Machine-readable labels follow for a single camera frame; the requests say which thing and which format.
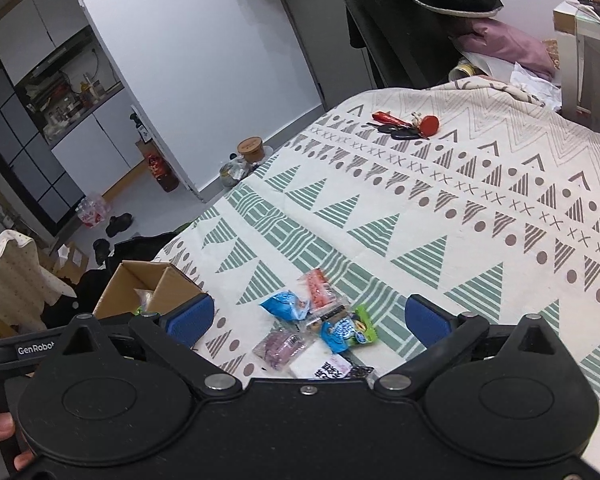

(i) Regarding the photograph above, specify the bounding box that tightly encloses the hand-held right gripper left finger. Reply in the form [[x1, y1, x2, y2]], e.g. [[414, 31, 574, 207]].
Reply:
[[60, 295, 244, 396]]

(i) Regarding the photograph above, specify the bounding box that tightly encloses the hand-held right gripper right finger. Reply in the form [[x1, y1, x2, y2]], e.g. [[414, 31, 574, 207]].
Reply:
[[372, 295, 553, 396]]

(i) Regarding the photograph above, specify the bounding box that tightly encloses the brown cardboard box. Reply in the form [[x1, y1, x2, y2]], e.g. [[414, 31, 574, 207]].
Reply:
[[94, 260, 206, 321]]

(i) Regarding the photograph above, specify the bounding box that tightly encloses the green-blue snack packet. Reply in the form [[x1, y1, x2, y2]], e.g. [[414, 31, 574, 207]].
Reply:
[[320, 306, 378, 352]]

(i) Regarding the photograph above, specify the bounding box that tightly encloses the purple snack packet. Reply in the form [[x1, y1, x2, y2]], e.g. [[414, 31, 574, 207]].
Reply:
[[252, 322, 316, 372]]

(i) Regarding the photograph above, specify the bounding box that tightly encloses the blue snack packet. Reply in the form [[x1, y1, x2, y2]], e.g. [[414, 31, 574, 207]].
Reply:
[[259, 290, 311, 321]]

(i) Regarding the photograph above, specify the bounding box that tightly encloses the red-orange snack packet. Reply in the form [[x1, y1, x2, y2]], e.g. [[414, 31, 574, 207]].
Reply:
[[300, 268, 348, 318]]

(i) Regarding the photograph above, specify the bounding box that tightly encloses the white black-print snack packet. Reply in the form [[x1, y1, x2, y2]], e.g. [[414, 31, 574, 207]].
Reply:
[[289, 350, 353, 380]]

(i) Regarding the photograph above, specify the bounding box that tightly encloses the cream dotted cloth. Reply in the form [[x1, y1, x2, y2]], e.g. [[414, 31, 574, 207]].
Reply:
[[0, 230, 78, 338]]

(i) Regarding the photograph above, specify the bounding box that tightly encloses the printed triangle pattern blanket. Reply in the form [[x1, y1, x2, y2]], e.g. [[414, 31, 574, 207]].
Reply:
[[152, 77, 600, 398]]

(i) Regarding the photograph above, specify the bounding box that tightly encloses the dark bottle with red label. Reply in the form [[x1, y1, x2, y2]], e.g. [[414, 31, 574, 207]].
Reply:
[[146, 152, 180, 193]]

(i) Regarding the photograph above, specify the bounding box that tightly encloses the clear plastic trash bag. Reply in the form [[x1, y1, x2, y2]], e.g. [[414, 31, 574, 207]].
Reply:
[[219, 157, 253, 188]]

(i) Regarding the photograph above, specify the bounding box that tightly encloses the white metal rack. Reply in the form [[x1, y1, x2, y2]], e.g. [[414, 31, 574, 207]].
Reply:
[[130, 105, 201, 196]]

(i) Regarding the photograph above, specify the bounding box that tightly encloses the instant noodle cup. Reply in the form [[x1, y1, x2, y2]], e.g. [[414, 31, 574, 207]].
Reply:
[[236, 137, 265, 163]]

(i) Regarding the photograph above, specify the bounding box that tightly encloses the black framed glass door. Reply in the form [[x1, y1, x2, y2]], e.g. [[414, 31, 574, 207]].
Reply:
[[0, 55, 86, 236]]

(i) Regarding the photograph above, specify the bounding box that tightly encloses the key bunch with red tag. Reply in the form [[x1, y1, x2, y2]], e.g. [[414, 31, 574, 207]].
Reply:
[[370, 110, 441, 142]]

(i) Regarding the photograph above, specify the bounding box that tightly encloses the white kitchen cabinet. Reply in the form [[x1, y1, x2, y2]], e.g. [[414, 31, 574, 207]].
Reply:
[[50, 107, 137, 196]]

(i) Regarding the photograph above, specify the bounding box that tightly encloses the row of kitchen bottles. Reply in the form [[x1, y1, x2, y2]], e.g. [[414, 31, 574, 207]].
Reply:
[[27, 72, 106, 128]]

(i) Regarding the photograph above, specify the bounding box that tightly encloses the black office chair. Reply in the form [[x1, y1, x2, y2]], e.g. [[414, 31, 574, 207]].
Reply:
[[332, 0, 461, 92]]

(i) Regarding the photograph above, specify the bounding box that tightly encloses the pink clothes pile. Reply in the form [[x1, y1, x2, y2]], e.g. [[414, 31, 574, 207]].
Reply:
[[460, 17, 556, 81]]

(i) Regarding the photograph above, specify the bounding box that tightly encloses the white desk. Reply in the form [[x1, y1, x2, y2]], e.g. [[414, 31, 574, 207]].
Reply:
[[552, 0, 600, 126]]

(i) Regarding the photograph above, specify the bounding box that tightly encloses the grey door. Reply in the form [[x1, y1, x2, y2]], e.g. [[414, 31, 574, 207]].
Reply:
[[275, 0, 381, 111]]

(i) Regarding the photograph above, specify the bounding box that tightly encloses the white upper cabinet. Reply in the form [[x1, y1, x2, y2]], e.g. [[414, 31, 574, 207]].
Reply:
[[0, 0, 88, 86]]

